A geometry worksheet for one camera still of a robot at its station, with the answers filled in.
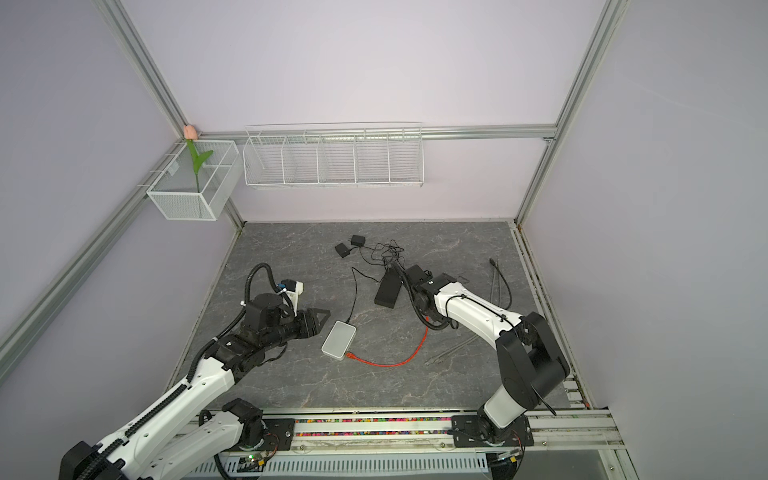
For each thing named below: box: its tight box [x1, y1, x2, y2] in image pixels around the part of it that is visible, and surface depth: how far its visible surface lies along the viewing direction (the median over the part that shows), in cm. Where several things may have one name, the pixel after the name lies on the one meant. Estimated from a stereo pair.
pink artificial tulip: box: [183, 124, 214, 193], surface depth 92 cm
